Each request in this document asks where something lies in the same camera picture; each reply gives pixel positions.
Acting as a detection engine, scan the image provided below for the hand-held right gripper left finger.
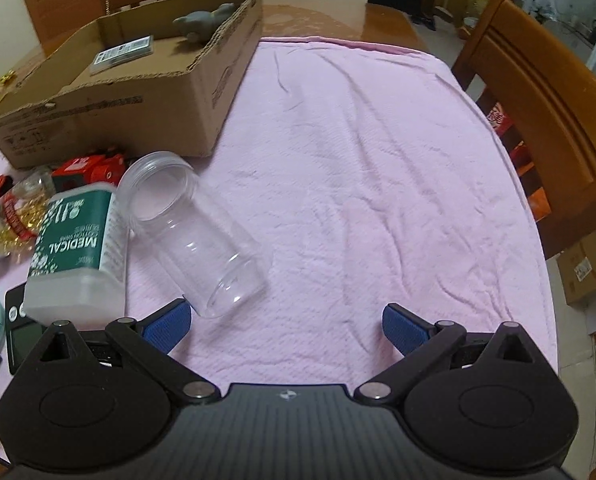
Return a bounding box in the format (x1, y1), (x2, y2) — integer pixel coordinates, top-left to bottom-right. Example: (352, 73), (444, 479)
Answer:
(20, 297), (219, 406)

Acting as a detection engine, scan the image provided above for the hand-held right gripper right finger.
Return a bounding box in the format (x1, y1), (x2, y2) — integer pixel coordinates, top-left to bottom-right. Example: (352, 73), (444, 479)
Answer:
(353, 303), (554, 406)

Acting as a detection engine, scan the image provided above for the clear plastic jar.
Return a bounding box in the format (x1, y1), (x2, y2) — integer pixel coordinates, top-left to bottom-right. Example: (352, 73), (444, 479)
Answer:
(119, 151), (271, 320)

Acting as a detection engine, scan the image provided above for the white bottle green label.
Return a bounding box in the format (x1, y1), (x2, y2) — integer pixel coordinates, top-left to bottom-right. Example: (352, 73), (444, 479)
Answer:
(22, 182), (130, 328)

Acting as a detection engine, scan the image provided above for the black digital timer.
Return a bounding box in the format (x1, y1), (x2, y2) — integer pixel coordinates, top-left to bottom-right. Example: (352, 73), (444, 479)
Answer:
(5, 284), (48, 376)

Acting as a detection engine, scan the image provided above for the cardboard box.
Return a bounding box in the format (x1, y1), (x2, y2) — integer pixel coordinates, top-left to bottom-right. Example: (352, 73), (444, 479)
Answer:
(0, 0), (263, 170)
(555, 225), (596, 306)

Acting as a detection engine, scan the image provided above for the pink cloth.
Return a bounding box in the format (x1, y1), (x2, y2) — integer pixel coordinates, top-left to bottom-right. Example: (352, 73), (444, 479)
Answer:
(0, 36), (561, 461)

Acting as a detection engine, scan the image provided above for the orange packet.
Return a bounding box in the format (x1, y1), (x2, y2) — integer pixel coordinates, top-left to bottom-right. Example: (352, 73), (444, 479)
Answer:
(528, 190), (551, 221)

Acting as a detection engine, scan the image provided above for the yellow capsule bottle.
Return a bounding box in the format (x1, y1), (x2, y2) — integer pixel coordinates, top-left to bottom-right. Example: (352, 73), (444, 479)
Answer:
(0, 167), (56, 266)

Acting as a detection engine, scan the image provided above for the closed cardboard box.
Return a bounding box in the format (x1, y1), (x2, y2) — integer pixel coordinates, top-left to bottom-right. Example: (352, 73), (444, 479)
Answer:
(555, 225), (596, 306)

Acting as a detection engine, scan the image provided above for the red packet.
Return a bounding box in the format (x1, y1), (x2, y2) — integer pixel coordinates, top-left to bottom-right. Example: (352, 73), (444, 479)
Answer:
(485, 102), (516, 136)

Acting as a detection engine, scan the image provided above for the clear plastic case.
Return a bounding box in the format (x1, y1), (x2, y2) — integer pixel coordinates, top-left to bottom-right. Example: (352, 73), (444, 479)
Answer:
(90, 35), (156, 76)

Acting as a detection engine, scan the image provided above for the grey plush toy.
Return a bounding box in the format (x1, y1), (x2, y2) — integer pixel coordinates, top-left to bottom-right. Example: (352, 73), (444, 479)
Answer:
(173, 3), (236, 46)

